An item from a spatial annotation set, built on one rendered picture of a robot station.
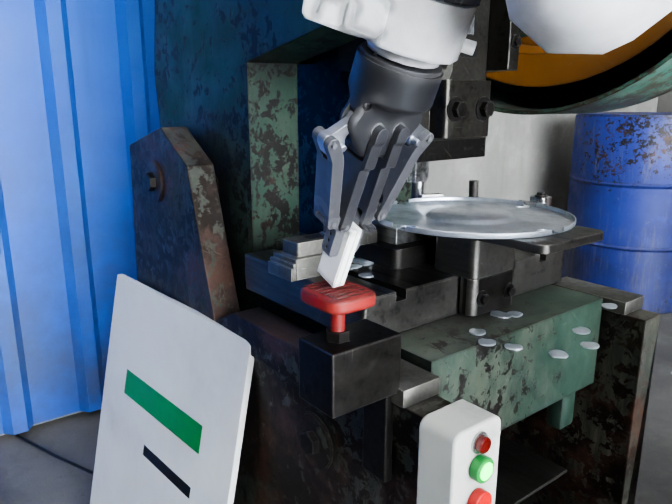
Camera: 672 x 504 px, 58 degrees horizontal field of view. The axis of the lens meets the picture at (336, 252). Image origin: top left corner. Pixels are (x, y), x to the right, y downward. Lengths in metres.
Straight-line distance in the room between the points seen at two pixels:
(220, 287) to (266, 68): 0.37
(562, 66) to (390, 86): 0.75
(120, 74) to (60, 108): 0.20
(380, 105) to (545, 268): 0.62
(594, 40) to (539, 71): 0.83
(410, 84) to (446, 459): 0.37
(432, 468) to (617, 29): 0.45
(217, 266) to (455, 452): 0.56
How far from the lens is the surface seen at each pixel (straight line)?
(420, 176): 0.98
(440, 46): 0.49
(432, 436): 0.66
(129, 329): 1.32
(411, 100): 0.51
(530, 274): 1.04
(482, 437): 0.67
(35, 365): 2.00
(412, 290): 0.83
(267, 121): 1.03
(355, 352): 0.63
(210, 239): 1.06
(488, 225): 0.86
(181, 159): 1.08
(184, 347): 1.13
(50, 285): 1.93
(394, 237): 0.93
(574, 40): 0.42
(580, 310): 1.00
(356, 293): 0.61
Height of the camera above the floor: 0.95
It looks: 14 degrees down
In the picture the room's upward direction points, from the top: straight up
